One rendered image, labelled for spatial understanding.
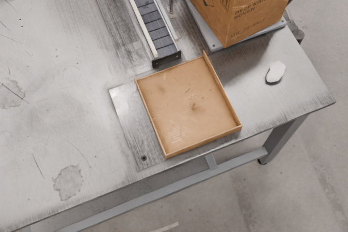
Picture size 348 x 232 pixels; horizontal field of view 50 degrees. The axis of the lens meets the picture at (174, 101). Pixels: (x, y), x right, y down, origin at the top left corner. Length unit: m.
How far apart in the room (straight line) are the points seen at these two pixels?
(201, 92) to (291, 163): 0.98
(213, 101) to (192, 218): 0.88
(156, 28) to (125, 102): 0.28
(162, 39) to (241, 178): 1.00
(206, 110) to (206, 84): 0.10
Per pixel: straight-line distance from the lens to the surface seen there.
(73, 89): 1.32
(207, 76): 1.29
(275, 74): 1.30
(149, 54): 1.28
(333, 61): 2.45
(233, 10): 1.16
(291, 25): 2.16
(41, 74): 1.38
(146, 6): 1.40
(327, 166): 2.17
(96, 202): 1.81
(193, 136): 1.20
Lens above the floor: 1.97
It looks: 66 degrees down
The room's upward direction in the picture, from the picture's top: 3 degrees counter-clockwise
